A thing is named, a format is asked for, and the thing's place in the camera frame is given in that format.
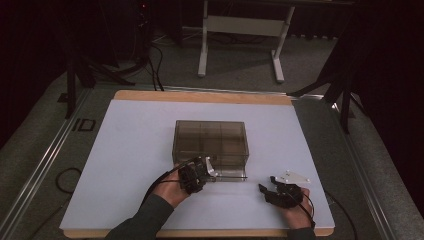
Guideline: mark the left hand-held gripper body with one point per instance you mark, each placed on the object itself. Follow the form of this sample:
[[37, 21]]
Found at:
[[193, 176]]

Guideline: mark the black tripod stand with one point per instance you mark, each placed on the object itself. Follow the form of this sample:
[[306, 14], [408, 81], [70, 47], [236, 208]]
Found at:
[[345, 106], [70, 93]]

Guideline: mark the white desk frame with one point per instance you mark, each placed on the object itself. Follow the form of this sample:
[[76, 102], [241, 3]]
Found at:
[[245, 26]]

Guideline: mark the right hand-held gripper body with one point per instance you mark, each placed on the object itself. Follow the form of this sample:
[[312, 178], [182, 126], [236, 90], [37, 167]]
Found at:
[[289, 196]]

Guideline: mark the aluminium floor rail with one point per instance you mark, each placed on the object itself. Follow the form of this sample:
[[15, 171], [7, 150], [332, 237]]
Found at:
[[36, 173], [363, 173]]

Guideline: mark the person's left hand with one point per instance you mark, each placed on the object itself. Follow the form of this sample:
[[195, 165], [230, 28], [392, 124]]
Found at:
[[171, 191]]

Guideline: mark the clear brown drawer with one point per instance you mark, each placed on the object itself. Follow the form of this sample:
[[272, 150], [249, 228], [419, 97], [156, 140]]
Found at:
[[233, 175]]

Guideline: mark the dark equipment rack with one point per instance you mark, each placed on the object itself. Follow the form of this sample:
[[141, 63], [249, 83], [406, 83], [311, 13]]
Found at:
[[142, 30]]

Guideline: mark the person's right hand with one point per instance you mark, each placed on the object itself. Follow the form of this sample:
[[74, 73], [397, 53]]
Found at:
[[300, 216]]

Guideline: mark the white table mat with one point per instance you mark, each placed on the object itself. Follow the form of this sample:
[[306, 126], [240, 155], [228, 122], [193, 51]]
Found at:
[[133, 133]]

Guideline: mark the clear brown drawer box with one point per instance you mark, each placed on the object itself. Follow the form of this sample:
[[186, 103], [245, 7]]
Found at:
[[213, 140]]

